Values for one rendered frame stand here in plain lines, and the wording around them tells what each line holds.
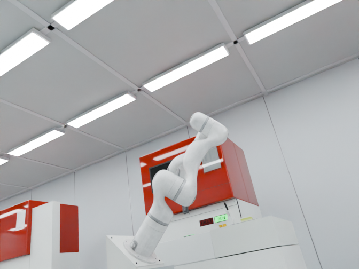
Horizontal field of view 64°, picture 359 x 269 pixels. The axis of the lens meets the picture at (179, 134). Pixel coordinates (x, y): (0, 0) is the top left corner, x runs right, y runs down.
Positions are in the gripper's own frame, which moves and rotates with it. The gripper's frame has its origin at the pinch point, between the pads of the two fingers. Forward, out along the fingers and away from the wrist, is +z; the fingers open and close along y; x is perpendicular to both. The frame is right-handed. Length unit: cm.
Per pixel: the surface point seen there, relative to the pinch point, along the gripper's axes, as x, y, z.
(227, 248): 22.7, -1.1, 26.6
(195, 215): -21, -56, -18
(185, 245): -1.8, 0.2, 20.7
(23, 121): -216, 0, -167
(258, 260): 37, -3, 34
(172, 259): -11.5, -1.0, 26.3
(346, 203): 91, -201, -46
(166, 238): -50, -58, -6
